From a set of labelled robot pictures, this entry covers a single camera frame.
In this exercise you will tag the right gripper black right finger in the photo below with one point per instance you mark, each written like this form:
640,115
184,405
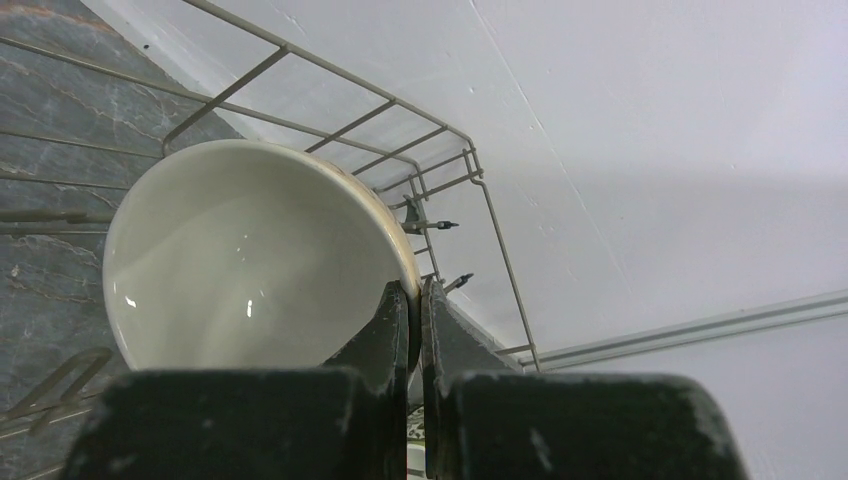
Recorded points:
484,420

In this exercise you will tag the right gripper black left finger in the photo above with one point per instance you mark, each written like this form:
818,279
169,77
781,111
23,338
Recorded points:
344,419

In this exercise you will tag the white bowl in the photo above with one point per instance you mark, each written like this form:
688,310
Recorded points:
242,254

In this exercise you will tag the grey wire dish rack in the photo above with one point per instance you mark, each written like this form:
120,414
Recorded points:
82,119

